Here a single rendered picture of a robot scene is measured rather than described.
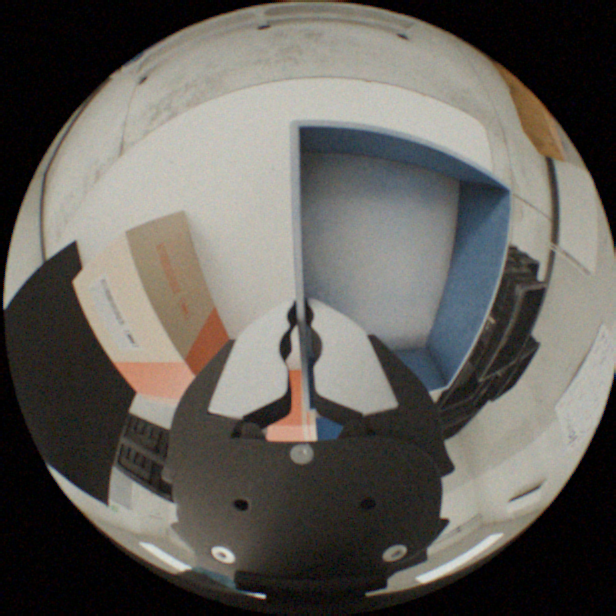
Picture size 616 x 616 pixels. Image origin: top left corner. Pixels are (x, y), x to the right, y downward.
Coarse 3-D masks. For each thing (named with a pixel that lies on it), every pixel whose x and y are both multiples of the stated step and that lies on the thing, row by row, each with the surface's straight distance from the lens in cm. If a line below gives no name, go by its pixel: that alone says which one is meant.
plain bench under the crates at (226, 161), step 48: (240, 96) 20; (288, 96) 18; (336, 96) 19; (384, 96) 20; (144, 144) 24; (192, 144) 19; (240, 144) 17; (288, 144) 17; (480, 144) 26; (96, 192) 31; (144, 192) 22; (192, 192) 18; (240, 192) 17; (288, 192) 16; (96, 240) 31; (192, 240) 19; (240, 240) 17; (288, 240) 16; (240, 288) 19; (288, 288) 18
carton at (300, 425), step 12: (300, 372) 24; (300, 384) 23; (300, 396) 22; (300, 408) 21; (288, 420) 21; (300, 420) 20; (312, 420) 20; (276, 432) 22; (288, 432) 22; (300, 432) 22; (312, 432) 22
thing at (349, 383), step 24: (312, 312) 11; (336, 312) 11; (312, 336) 10; (336, 336) 9; (360, 336) 9; (336, 360) 8; (360, 360) 8; (336, 384) 7; (360, 384) 7; (384, 384) 8; (336, 408) 7; (360, 408) 7; (384, 408) 7
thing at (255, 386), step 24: (288, 312) 11; (240, 336) 10; (264, 336) 9; (288, 336) 10; (240, 360) 8; (264, 360) 8; (240, 384) 8; (264, 384) 7; (288, 384) 7; (216, 408) 7; (240, 408) 7; (264, 408) 7; (288, 408) 8; (264, 432) 10
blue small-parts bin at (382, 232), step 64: (320, 128) 10; (384, 128) 10; (320, 192) 16; (384, 192) 17; (448, 192) 20; (512, 192) 17; (320, 256) 16; (384, 256) 18; (448, 256) 21; (384, 320) 21; (448, 320) 22; (448, 384) 23
